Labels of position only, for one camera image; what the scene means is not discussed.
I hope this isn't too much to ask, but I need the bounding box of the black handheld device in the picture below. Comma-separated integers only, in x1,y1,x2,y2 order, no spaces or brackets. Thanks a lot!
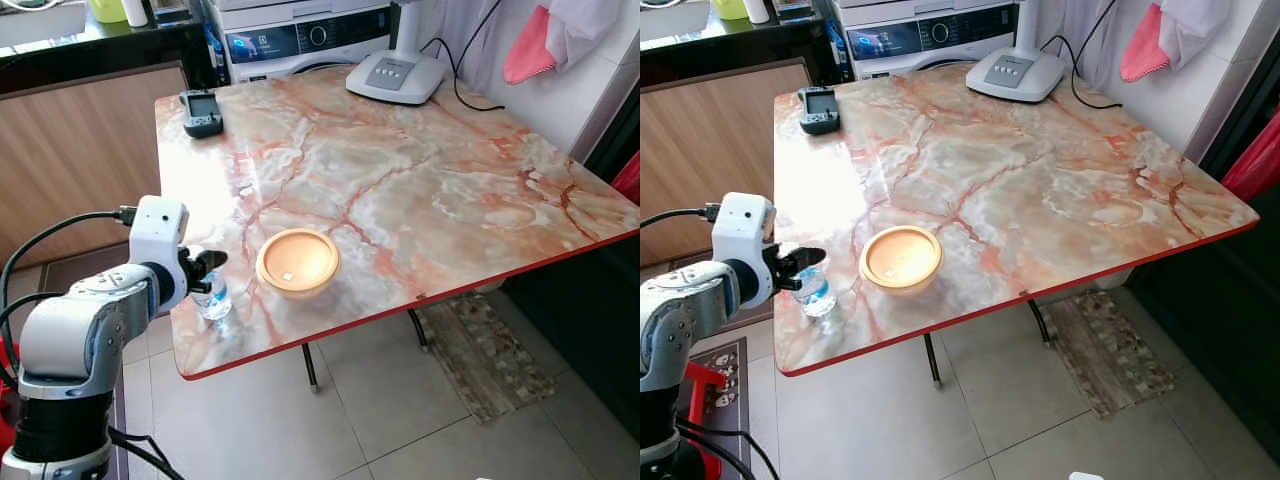
796,86,842,137
178,89,225,140

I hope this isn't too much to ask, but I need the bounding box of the wooden cabinet with black countertop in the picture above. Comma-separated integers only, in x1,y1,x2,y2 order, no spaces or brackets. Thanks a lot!
0,15,217,273
640,12,836,269

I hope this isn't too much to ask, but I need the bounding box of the black robot body cable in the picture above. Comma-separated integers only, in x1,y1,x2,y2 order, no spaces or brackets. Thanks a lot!
679,418,783,480
107,427,187,480

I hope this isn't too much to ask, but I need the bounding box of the dark printed floor mat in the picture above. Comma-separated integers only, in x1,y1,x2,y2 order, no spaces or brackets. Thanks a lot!
106,380,133,480
690,336,752,480

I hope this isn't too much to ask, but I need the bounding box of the pink-red hanging cloth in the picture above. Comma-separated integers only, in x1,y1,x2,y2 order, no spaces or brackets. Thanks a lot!
501,4,558,86
1119,2,1172,84

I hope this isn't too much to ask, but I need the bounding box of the small clear water bottle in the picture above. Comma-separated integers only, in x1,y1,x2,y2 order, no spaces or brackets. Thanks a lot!
194,268,234,322
795,264,838,319

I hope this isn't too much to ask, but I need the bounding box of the bright red fabric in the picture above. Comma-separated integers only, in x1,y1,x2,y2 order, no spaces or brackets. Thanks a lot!
609,149,641,207
1221,104,1280,204

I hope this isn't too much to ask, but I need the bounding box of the brown patterned floor rug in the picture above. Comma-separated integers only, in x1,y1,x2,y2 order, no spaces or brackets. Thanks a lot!
1039,287,1178,420
414,289,557,424

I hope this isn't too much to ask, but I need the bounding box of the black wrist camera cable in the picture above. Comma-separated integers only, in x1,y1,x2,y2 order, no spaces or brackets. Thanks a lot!
640,202,723,231
0,204,139,391

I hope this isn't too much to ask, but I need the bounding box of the black lamp power cable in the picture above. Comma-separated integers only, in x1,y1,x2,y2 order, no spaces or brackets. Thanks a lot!
419,0,507,114
1039,0,1124,112

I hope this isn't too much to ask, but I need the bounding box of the white sink basin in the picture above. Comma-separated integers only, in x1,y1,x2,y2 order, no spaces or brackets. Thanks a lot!
640,0,714,44
0,0,90,50

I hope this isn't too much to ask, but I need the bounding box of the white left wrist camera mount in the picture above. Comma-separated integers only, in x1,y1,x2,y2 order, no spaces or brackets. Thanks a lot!
129,196,191,313
711,192,778,310

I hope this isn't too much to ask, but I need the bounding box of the white washing machine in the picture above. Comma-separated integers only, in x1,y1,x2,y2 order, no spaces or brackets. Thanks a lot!
829,0,1022,82
204,0,397,84

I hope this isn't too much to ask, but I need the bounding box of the red plastic stool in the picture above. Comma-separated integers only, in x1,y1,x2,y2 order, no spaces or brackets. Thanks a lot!
0,338,21,457
684,358,731,480

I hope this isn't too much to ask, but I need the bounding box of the orange plastic bowl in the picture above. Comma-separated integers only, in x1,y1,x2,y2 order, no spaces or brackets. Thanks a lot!
255,228,341,300
858,225,945,296

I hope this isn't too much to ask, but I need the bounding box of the white hanging cloth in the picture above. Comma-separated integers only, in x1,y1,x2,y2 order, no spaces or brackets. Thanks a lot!
1159,0,1234,70
544,0,627,72

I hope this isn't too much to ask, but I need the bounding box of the white desk lamp base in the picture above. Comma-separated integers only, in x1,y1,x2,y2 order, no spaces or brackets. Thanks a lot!
965,0,1070,105
345,0,448,107

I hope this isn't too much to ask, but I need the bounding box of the marble pattern folding table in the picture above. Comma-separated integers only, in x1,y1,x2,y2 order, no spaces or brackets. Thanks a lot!
772,61,1261,389
154,64,641,393

